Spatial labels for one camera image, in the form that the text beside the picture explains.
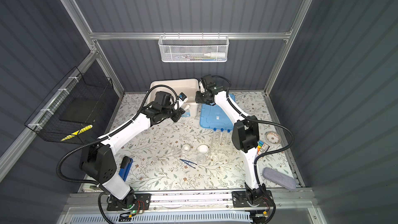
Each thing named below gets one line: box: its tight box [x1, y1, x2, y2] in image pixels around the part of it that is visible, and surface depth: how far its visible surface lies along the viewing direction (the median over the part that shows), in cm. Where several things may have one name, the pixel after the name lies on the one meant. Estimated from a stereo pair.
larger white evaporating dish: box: [195, 144, 210, 156], surface depth 92 cm
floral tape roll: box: [265, 130, 282, 145], surface depth 96 cm
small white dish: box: [181, 144, 191, 152], surface depth 91 cm
